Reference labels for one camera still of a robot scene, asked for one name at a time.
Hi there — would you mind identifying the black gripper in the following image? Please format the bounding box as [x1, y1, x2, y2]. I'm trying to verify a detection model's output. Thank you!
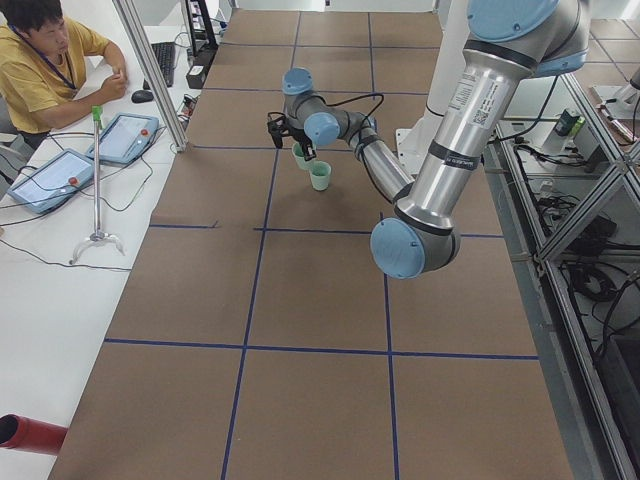
[289, 127, 316, 162]

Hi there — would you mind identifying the green cup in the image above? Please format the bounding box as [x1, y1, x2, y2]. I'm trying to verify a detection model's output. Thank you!
[309, 161, 332, 191]
[291, 142, 313, 171]

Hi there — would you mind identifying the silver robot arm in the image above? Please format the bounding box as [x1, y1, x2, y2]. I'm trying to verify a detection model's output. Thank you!
[269, 1, 591, 279]

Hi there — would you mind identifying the black desktop box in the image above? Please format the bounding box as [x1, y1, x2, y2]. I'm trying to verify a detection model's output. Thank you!
[186, 46, 218, 90]

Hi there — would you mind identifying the black keyboard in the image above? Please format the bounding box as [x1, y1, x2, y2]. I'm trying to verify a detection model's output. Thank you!
[151, 42, 176, 88]

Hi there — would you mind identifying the black computer mouse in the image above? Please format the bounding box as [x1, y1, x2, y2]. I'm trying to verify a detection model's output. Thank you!
[131, 89, 154, 104]

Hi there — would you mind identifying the far blue teach pendant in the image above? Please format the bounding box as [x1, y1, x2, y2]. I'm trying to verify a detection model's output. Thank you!
[98, 113, 159, 166]

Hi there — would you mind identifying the blue teach pendant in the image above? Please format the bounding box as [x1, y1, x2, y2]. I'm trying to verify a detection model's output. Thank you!
[8, 149, 94, 214]
[98, 113, 159, 166]

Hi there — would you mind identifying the metal reacher grabber tool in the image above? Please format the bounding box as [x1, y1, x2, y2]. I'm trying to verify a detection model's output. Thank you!
[69, 106, 124, 266]

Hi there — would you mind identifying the near blue teach pendant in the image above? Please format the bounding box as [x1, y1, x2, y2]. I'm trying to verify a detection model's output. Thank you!
[8, 149, 94, 214]

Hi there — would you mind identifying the person in yellow shirt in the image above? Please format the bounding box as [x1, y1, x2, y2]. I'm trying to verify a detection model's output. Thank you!
[1, 1, 128, 149]

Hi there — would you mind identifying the red cylinder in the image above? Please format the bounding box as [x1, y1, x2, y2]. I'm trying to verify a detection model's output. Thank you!
[1, 414, 68, 455]

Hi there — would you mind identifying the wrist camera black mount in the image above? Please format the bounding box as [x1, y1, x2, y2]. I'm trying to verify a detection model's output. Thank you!
[267, 111, 292, 149]

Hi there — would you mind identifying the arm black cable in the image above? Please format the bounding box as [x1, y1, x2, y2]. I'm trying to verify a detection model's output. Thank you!
[324, 91, 385, 151]

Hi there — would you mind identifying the white pedestal column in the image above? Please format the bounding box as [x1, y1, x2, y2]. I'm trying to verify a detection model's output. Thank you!
[396, 0, 469, 177]

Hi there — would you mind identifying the aluminium frame post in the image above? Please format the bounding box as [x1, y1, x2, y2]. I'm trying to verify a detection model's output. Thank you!
[112, 0, 188, 152]

